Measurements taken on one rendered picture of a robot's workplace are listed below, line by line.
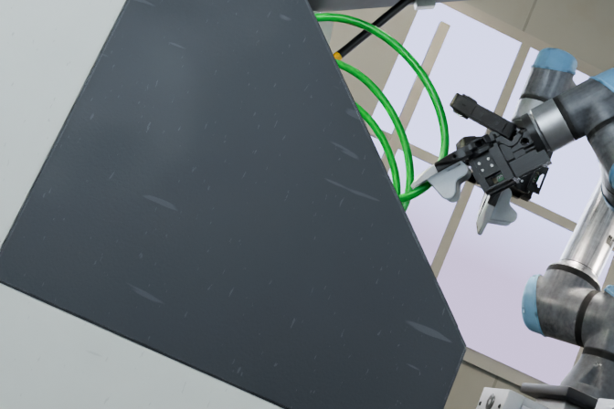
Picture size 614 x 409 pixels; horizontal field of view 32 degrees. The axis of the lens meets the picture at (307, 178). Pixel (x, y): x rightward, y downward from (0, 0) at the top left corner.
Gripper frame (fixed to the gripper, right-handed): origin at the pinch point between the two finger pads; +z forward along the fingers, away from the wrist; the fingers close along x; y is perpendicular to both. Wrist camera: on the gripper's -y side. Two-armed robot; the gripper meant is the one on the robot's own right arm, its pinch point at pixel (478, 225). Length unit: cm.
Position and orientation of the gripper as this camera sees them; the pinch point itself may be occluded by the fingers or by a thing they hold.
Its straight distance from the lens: 186.3
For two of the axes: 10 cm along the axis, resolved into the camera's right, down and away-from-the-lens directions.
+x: -0.8, 2.1, 9.8
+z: -4.0, 8.9, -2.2
